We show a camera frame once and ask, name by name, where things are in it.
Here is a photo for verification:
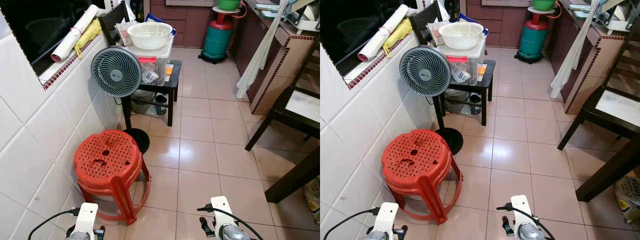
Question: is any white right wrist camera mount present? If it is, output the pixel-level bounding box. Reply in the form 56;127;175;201
510;195;536;230
210;196;236;231

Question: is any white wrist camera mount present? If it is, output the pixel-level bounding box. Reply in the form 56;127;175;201
210;196;236;231
374;202;399;236
74;202;99;236
510;195;536;230

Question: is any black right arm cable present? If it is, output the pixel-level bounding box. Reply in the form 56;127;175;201
496;202;556;240
197;204;264;240

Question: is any grey standing fan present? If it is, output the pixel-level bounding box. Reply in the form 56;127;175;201
90;46;150;155
399;45;464;156

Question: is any green gas cylinder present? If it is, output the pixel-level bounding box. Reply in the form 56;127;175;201
201;13;235;64
515;13;550;64

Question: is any dark wooden table leg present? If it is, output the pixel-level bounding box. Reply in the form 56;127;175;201
264;147;321;204
575;135;640;203

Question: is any white hanging cloth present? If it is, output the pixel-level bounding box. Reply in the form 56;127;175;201
236;0;290;99
550;0;601;99

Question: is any black chair back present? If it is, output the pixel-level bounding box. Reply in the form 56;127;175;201
98;1;130;47
410;1;443;46

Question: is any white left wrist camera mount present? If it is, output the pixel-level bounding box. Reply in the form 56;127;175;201
74;202;99;236
374;202;399;236

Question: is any dark wooden chair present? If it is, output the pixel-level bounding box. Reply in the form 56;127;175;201
557;30;640;151
244;47;321;152

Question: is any black side table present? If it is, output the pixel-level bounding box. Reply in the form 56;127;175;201
121;60;182;127
433;59;497;127

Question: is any brown wooden cabinet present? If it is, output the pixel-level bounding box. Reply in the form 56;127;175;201
465;0;533;48
150;0;217;48

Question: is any clear storage box white lid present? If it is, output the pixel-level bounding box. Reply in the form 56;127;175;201
440;35;487;87
125;35;175;87

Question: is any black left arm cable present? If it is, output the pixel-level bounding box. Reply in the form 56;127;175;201
322;206;381;240
27;207;81;240

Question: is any printed yellow sack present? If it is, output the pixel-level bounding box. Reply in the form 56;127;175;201
614;167;640;224
305;175;321;224

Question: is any yellow cloth bundle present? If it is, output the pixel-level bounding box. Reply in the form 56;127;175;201
382;18;414;57
74;19;103;58

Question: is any blue plastic bag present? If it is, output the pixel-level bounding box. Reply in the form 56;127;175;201
457;13;489;37
145;13;177;37

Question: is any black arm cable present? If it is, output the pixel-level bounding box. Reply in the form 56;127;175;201
27;207;81;240
197;204;264;240
496;202;556;240
322;206;381;240

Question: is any white plastic basin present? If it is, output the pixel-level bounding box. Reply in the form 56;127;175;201
127;21;174;51
438;21;485;51

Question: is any steel cooking pot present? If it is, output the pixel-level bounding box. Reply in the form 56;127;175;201
442;89;468;114
131;90;157;115

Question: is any red plastic stool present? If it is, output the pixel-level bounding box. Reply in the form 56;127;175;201
73;129;152;226
381;129;464;226

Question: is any tiled kitchen counter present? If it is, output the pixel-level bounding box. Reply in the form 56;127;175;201
547;0;640;115
231;0;321;116

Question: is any rolled white paper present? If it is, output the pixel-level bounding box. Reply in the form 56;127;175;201
51;4;99;63
357;4;409;62

